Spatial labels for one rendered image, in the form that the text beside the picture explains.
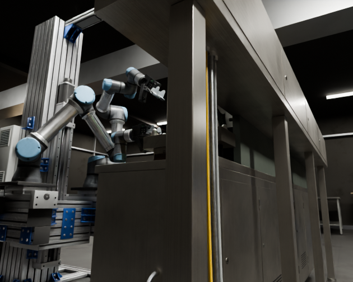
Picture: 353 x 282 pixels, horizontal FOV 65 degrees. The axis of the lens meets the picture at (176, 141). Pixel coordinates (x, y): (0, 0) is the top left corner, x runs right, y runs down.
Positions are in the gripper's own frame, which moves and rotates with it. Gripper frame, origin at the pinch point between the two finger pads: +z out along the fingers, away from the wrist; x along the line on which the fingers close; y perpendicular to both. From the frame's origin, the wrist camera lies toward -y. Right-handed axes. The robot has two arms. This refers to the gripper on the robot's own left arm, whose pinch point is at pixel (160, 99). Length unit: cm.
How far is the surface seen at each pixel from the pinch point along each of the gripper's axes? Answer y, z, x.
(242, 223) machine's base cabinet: -20, 81, -5
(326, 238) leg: -29, 107, 207
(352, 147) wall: 170, -5, 954
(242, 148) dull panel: 5, 59, 0
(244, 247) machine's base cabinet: -28, 87, -3
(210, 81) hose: 18, 64, -60
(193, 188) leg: -1, 88, -80
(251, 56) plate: 31, 65, -51
